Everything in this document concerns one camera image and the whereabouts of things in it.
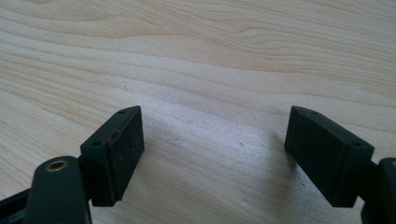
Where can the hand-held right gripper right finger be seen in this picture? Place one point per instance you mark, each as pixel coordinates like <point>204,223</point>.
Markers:
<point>327,155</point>

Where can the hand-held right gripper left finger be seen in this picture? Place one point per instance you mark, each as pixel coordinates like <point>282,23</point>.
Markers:
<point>115,158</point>

